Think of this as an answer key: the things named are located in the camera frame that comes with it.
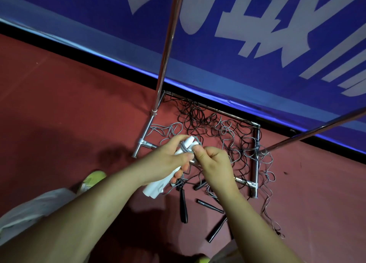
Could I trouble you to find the person's right hand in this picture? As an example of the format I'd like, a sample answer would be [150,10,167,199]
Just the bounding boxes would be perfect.
[195,146,242,199]

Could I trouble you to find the person's left hand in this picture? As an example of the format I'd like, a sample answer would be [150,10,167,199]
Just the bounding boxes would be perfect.
[137,135,195,186]

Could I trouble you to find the grey jump rope cord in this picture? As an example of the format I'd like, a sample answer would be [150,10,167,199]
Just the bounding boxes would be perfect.
[160,137,202,196]

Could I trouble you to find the white jump rope handles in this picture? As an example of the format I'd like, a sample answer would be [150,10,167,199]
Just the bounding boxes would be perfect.
[142,136,198,199]

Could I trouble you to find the person's right forearm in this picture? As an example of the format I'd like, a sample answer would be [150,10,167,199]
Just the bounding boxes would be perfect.
[216,186,303,263]

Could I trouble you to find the person's left forearm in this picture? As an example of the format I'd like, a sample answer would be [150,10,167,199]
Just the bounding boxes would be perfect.
[0,168,149,263]

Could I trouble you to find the person's yellow-green left shoe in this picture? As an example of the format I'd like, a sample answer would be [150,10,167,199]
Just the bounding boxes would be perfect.
[77,170,107,194]

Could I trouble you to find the person's light grey trouser leg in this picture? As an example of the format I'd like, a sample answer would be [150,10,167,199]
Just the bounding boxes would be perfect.
[0,188,78,247]
[216,238,241,263]

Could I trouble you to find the blue banner with white lettering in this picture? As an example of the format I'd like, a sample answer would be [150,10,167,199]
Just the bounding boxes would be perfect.
[0,0,366,146]

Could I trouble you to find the tangle of black rope cords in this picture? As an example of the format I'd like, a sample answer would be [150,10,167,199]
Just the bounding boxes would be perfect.
[164,95,260,187]

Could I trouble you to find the tangle of grey rope cords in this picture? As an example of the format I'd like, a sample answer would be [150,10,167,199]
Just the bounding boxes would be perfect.
[148,122,286,240]

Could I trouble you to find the chrome metal rack frame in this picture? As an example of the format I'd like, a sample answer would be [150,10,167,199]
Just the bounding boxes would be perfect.
[132,0,366,199]

